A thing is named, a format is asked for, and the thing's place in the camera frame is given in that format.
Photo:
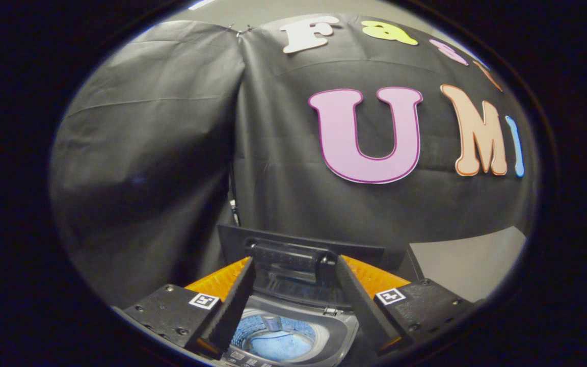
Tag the beige cabinet with grey top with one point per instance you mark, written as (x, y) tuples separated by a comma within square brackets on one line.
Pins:
[(467, 265)]

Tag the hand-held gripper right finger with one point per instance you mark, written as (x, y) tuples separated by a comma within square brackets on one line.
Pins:
[(362, 311)]

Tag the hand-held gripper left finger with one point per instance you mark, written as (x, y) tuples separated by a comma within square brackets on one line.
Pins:
[(227, 311)]

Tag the black backdrop cloth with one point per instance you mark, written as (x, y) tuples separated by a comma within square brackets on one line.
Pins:
[(161, 153)]

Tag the light blue shirt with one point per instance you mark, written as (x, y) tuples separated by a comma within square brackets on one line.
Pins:
[(281, 346)]

